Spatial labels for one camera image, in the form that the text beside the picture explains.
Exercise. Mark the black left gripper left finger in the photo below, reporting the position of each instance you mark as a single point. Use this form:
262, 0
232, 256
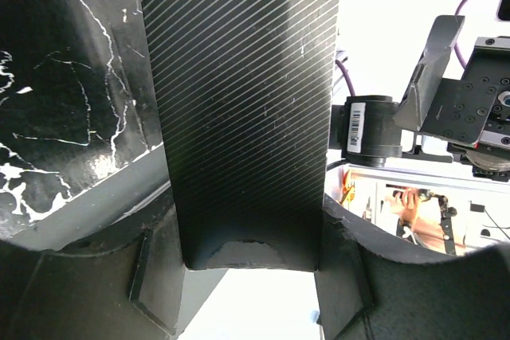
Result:
124, 282

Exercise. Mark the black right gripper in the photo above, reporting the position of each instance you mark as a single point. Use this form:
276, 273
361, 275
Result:
471, 114

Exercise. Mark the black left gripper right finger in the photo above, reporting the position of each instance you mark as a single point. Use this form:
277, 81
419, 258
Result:
374, 285

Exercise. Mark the green black Gillette box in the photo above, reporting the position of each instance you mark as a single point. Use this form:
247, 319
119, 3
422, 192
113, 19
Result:
243, 89

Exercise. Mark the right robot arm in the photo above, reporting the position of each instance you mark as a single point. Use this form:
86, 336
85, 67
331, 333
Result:
365, 131

